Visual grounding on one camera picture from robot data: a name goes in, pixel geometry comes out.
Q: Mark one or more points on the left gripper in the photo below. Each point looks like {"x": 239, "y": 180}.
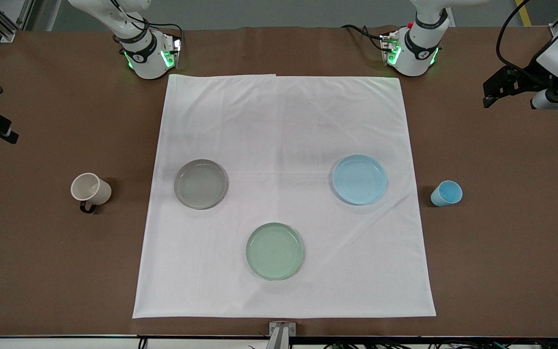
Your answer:
{"x": 529, "y": 76}

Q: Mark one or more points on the blue cup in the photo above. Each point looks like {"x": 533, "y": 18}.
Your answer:
{"x": 446, "y": 194}

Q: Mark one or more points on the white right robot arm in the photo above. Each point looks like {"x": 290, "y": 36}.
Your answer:
{"x": 146, "y": 60}

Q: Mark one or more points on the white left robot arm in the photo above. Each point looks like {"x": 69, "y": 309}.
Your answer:
{"x": 414, "y": 58}

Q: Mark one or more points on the blue plate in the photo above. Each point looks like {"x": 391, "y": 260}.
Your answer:
{"x": 359, "y": 179}

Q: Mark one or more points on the gray plate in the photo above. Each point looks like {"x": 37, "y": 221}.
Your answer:
{"x": 200, "y": 184}

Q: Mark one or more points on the green plate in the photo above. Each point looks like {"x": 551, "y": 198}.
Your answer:
{"x": 274, "y": 251}

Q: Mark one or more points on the white cloth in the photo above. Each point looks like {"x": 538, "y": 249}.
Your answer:
{"x": 284, "y": 121}

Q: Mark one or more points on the metal table bracket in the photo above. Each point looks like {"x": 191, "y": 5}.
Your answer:
{"x": 282, "y": 334}

